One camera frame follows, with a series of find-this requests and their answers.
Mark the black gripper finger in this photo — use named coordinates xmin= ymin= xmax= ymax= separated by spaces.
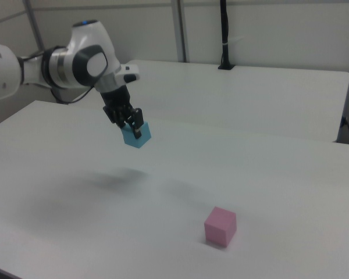
xmin=102 ymin=106 xmax=129 ymax=129
xmin=127 ymin=108 xmax=144 ymax=140

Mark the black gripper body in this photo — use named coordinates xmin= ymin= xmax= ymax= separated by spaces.
xmin=99 ymin=85 xmax=134 ymax=117

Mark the blue cube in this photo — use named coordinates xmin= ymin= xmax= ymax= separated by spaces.
xmin=120 ymin=121 xmax=152 ymax=150

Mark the pink cube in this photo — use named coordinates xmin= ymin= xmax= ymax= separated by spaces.
xmin=204 ymin=206 xmax=237 ymax=248

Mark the white table with thick edge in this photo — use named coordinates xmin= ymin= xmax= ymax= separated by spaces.
xmin=67 ymin=60 xmax=349 ymax=143

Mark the white zip tie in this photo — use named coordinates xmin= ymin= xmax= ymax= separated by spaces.
xmin=222 ymin=35 xmax=245 ymax=47

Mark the black pole with base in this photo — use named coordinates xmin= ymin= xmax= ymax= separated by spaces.
xmin=218 ymin=0 xmax=236 ymax=70

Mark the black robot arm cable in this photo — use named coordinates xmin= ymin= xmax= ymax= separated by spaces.
xmin=17 ymin=46 xmax=94 ymax=105

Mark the upright aluminium frame post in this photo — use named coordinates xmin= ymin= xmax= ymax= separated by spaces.
xmin=173 ymin=0 xmax=190 ymax=63

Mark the slanted aluminium frame post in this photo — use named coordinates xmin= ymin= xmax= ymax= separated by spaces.
xmin=22 ymin=0 xmax=62 ymax=103

